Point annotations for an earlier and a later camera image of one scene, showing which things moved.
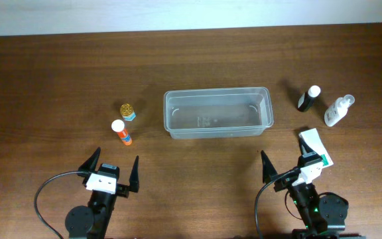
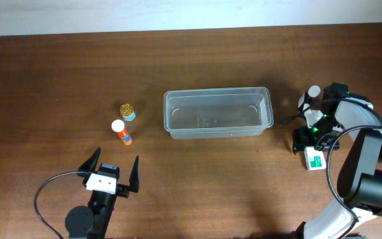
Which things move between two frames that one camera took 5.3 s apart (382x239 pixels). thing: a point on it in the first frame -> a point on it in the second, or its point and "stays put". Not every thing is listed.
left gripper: [123, 190] stays put
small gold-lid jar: [127, 112] stays put
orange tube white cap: [119, 126] stays put
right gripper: [268, 171] -> [300, 139]
